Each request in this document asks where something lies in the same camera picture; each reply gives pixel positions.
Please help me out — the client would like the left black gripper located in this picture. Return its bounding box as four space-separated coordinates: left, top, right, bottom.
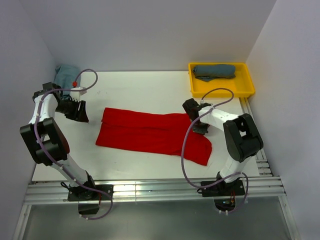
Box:
55 97 89 123

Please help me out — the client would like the red t shirt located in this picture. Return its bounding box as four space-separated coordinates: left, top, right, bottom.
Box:
95 107 212 166

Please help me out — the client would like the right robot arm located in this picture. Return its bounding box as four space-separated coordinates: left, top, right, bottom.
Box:
180 98 264 195

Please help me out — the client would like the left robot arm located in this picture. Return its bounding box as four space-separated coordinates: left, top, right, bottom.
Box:
19 82 98 200

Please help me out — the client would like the light blue t shirt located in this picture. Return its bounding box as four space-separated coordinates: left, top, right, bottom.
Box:
53 64 81 89

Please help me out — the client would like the rolled dark grey t shirt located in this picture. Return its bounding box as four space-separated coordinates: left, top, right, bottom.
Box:
192 64 236 82

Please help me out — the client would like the yellow plastic tray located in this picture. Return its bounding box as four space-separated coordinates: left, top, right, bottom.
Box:
188 62 256 98

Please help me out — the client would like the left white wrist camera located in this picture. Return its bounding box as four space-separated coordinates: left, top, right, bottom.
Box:
69 81 87 102

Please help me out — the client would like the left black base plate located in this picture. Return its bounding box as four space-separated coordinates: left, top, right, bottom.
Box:
67 184 114 202

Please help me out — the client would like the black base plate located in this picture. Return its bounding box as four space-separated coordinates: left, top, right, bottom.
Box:
67 184 114 202
197 179 245 197

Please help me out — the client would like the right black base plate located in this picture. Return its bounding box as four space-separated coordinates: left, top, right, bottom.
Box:
197 179 245 197

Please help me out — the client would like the aluminium front rail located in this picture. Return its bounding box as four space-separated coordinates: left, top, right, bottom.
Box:
23 176 286 205

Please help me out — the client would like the aluminium side rail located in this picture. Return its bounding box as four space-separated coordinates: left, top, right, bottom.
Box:
239 97 274 177

